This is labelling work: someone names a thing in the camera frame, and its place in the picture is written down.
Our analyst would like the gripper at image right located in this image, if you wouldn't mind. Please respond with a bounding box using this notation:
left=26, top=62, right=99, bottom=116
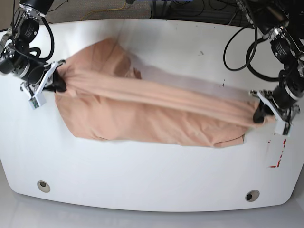
left=249, top=87, right=300, bottom=124

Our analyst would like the black floor cables top right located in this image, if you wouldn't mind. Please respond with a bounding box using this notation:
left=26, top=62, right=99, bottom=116
left=151, top=0, right=304, bottom=27

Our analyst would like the peach t-shirt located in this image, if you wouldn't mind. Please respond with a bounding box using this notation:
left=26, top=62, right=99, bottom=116
left=55, top=38, right=275, bottom=148

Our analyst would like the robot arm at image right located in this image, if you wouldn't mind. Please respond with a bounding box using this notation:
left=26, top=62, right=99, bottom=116
left=237, top=0, right=304, bottom=123

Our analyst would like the wrist camera, image-right gripper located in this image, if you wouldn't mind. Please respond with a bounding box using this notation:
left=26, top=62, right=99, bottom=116
left=275, top=120, right=292, bottom=136

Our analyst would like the black cable on image-right arm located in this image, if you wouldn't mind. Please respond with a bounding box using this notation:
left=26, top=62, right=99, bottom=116
left=223, top=0, right=285, bottom=83

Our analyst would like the yellow cable on floor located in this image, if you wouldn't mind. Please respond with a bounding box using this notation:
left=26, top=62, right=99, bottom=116
left=80, top=0, right=129, bottom=21

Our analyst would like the red tape rectangle marker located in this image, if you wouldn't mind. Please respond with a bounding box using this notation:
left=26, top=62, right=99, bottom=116
left=266, top=134, right=287, bottom=168

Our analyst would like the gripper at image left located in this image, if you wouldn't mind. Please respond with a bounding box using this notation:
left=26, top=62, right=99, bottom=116
left=19, top=59, right=67, bottom=99

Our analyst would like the right table grommet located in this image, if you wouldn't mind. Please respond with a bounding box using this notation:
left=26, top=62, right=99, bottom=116
left=245, top=190, right=260, bottom=202

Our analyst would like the wrist camera, image-left gripper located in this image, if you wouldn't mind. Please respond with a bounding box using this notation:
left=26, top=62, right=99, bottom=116
left=28, top=93, right=46, bottom=110

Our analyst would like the left table grommet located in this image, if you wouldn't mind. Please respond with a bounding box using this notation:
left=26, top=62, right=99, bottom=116
left=37, top=180, right=50, bottom=193

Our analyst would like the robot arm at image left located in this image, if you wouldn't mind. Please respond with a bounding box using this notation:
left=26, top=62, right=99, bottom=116
left=0, top=0, right=67, bottom=100

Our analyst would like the table grommet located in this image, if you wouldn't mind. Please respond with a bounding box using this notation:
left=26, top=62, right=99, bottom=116
left=245, top=190, right=260, bottom=202
left=37, top=180, right=50, bottom=193

